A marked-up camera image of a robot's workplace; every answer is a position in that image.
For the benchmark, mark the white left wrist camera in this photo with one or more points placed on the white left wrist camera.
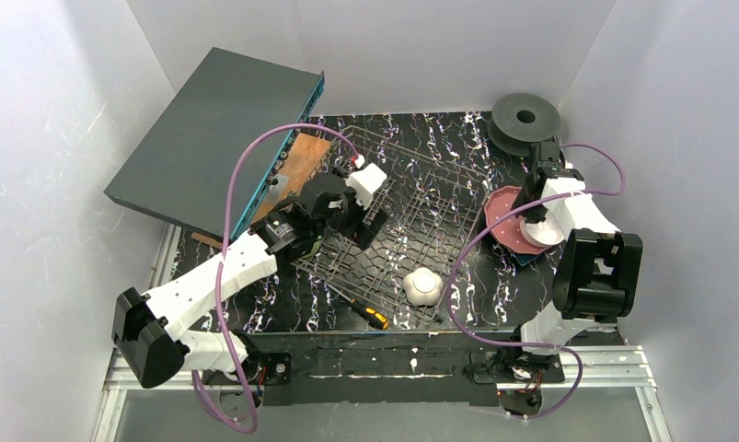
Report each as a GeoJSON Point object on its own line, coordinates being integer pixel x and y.
{"type": "Point", "coordinates": [366, 179]}

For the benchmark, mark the wooden board with bracket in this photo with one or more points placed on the wooden board with bracket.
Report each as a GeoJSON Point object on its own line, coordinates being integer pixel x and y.
{"type": "Point", "coordinates": [306, 157]}

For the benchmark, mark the pink polka dot plate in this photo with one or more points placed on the pink polka dot plate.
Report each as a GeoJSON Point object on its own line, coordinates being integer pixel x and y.
{"type": "Point", "coordinates": [508, 233]}

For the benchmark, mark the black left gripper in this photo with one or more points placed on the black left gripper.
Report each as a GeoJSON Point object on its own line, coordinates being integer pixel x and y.
{"type": "Point", "coordinates": [350, 215]}

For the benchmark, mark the black filament spool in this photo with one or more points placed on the black filament spool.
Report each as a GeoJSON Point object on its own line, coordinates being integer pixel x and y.
{"type": "Point", "coordinates": [519, 120]}

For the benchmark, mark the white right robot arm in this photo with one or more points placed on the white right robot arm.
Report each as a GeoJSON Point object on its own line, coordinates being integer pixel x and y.
{"type": "Point", "coordinates": [596, 278]}

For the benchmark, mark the yellow black screwdriver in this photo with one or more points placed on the yellow black screwdriver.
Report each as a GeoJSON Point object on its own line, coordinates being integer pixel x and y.
{"type": "Point", "coordinates": [372, 317]}

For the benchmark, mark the white flower shaped bowl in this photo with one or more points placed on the white flower shaped bowl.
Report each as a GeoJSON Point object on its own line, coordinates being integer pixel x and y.
{"type": "Point", "coordinates": [423, 288]}

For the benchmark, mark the pink patterned bowl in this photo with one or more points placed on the pink patterned bowl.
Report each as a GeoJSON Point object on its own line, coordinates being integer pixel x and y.
{"type": "Point", "coordinates": [543, 234]}

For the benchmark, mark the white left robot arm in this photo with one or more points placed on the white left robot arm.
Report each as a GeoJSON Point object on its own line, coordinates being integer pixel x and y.
{"type": "Point", "coordinates": [153, 331]}

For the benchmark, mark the dark blue plate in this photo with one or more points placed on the dark blue plate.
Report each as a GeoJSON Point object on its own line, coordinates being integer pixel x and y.
{"type": "Point", "coordinates": [524, 259]}

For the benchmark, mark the dark grey flat box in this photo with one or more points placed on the dark grey flat box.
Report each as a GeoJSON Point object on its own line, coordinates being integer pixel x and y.
{"type": "Point", "coordinates": [180, 171]}

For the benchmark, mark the grey wire dish rack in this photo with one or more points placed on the grey wire dish rack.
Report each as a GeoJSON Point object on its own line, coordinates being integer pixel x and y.
{"type": "Point", "coordinates": [433, 206]}

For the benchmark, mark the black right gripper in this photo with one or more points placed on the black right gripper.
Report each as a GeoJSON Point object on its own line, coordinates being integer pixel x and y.
{"type": "Point", "coordinates": [544, 162]}

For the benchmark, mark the light green ceramic mug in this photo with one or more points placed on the light green ceramic mug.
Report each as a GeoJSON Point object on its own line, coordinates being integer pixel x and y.
{"type": "Point", "coordinates": [308, 247]}

